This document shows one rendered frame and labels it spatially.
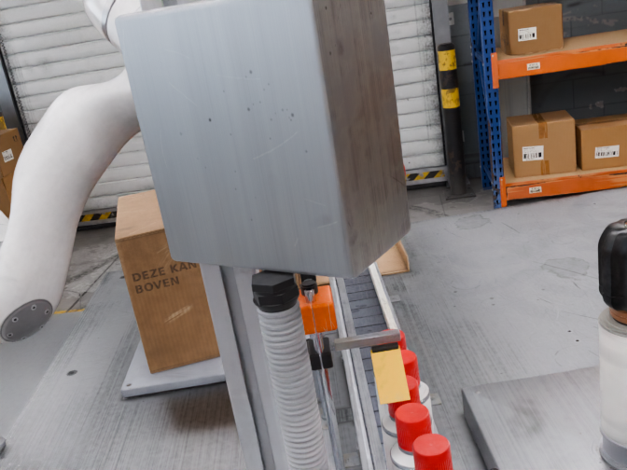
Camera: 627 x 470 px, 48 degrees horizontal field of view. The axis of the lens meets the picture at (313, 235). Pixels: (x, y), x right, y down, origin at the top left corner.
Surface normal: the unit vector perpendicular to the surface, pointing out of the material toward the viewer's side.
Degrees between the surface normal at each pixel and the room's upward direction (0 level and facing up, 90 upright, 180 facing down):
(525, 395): 0
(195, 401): 0
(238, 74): 90
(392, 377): 48
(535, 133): 90
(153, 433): 0
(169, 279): 90
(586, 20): 90
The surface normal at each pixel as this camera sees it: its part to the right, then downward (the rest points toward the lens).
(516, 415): -0.15, -0.93
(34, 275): 0.79, 0.16
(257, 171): -0.53, 0.36
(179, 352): 0.24, 0.29
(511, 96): -0.09, 0.35
